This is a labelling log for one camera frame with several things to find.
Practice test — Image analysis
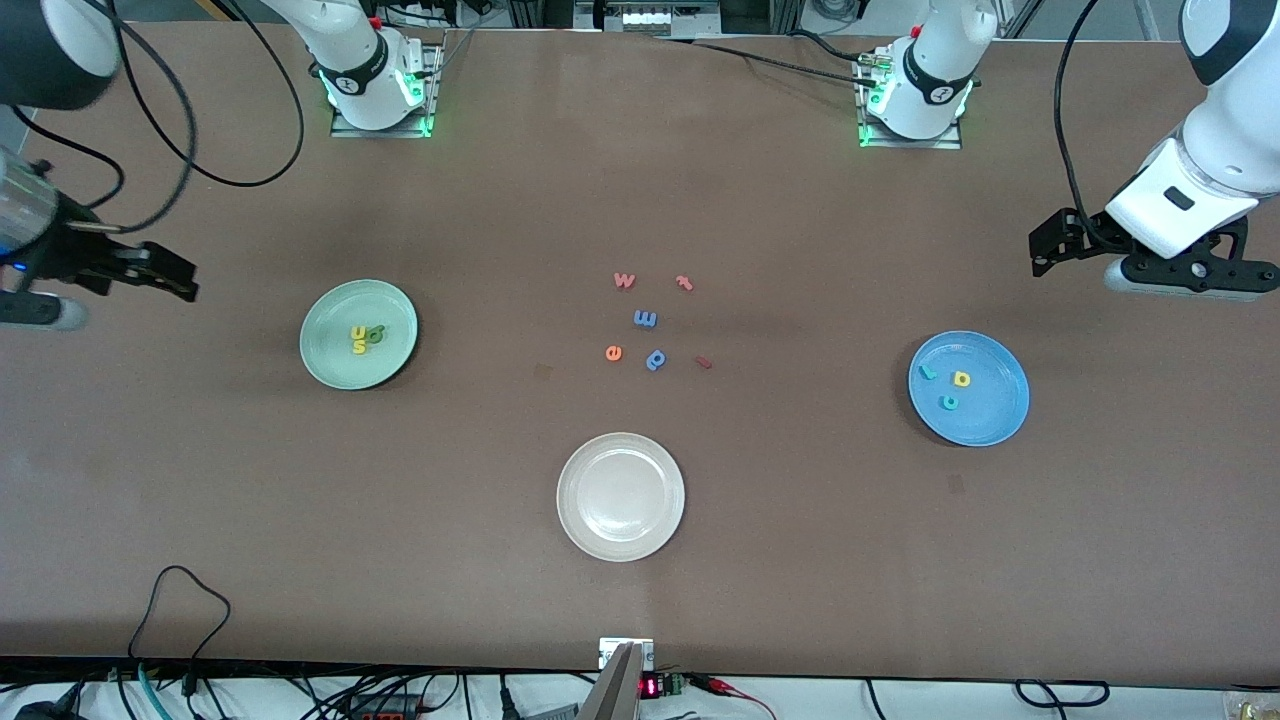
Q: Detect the green plate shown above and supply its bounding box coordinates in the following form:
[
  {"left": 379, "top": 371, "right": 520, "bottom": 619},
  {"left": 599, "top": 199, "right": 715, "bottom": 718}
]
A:
[{"left": 299, "top": 279, "right": 420, "bottom": 391}]

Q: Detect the white plate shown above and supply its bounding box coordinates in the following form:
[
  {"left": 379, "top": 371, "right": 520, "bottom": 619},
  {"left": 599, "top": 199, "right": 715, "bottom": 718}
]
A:
[{"left": 556, "top": 432, "right": 687, "bottom": 563}]

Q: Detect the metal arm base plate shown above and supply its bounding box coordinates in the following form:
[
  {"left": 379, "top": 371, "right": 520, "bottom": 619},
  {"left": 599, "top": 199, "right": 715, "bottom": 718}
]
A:
[
  {"left": 857, "top": 50, "right": 964, "bottom": 151},
  {"left": 330, "top": 40, "right": 443, "bottom": 139}
]

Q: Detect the red clip wire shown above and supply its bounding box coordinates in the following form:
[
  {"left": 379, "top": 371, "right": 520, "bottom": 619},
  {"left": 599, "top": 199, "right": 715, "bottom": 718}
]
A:
[{"left": 690, "top": 674, "right": 779, "bottom": 720}]

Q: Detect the black coiled cable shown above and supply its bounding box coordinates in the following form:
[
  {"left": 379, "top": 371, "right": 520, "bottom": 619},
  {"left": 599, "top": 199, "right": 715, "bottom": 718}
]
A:
[{"left": 1014, "top": 679, "right": 1111, "bottom": 709}]

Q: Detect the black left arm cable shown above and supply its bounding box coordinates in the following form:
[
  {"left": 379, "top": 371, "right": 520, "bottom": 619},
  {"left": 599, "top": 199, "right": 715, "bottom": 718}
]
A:
[{"left": 1055, "top": 0, "right": 1103, "bottom": 253}]

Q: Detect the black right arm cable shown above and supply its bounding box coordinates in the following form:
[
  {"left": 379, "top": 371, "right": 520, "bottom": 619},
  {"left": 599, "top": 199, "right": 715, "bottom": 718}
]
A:
[{"left": 8, "top": 0, "right": 307, "bottom": 237}]

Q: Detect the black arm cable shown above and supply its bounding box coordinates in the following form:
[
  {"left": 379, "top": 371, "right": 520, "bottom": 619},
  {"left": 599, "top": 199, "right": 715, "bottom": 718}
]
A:
[
  {"left": 1055, "top": 0, "right": 1103, "bottom": 253},
  {"left": 8, "top": 0, "right": 307, "bottom": 237}
]

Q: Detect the blue plate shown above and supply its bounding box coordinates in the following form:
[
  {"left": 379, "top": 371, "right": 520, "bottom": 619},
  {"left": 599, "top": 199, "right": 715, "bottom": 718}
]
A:
[{"left": 907, "top": 330, "right": 1031, "bottom": 447}]

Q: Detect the thin black table cable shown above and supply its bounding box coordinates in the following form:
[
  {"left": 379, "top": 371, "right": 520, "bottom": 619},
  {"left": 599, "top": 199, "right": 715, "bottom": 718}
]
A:
[{"left": 655, "top": 30, "right": 886, "bottom": 89}]

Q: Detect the grey metal camera bracket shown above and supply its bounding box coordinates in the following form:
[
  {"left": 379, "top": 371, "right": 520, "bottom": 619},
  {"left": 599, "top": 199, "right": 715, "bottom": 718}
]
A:
[{"left": 578, "top": 637, "right": 655, "bottom": 720}]

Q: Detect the black device with white lights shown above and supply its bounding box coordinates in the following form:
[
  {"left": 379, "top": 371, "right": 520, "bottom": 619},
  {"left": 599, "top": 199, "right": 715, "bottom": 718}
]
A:
[{"left": 573, "top": 0, "right": 723, "bottom": 37}]

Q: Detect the black looped cable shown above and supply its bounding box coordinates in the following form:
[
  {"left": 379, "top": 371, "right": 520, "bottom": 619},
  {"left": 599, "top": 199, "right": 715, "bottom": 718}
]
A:
[{"left": 128, "top": 565, "right": 233, "bottom": 663}]

